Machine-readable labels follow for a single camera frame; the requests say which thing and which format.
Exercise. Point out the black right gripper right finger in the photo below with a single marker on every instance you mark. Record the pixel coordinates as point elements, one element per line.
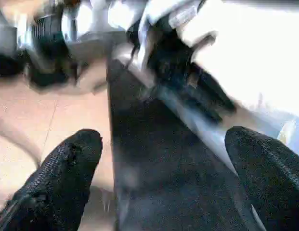
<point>272,183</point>

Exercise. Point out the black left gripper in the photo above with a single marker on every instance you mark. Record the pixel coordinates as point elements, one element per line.
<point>168,55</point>

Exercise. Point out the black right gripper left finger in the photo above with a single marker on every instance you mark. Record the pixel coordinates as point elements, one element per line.
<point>53,185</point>

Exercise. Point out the white plastic table top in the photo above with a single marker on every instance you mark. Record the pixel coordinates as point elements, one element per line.
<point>260,60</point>

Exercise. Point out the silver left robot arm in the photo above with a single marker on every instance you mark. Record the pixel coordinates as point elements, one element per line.
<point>48,48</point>

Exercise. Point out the black work mat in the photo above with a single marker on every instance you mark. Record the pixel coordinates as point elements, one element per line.
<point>163,168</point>

